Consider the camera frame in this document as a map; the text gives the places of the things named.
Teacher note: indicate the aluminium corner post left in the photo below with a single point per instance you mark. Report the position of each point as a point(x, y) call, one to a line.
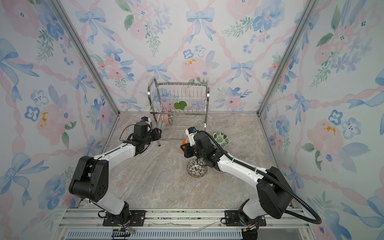
point(80, 47)

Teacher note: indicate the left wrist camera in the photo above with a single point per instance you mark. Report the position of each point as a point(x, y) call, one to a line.
point(146, 120)

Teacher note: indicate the aluminium corner post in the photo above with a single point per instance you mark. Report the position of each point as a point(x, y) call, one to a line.
point(80, 47)
point(291, 47)

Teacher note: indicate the steel wire dish rack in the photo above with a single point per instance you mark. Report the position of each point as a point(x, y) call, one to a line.
point(163, 95)

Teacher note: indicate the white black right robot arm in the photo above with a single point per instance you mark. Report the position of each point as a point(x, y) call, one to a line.
point(272, 200)

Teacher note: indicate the aluminium corner post right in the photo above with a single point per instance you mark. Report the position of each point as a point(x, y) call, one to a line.
point(291, 47)

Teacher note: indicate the green leaf rack ornament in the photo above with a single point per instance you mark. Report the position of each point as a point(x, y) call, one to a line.
point(180, 105)

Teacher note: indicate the green leaf pattern bowl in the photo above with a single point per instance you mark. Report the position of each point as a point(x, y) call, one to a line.
point(221, 138)

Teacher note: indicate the orange bowl white inside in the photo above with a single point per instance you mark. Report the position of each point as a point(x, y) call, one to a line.
point(185, 145)

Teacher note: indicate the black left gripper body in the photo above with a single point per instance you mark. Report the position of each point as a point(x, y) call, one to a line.
point(154, 135)

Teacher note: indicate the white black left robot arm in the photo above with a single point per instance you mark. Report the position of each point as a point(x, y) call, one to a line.
point(91, 177)

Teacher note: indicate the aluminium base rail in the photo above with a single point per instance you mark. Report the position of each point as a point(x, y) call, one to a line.
point(178, 224)

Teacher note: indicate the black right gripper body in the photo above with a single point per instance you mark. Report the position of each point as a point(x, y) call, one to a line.
point(194, 152)

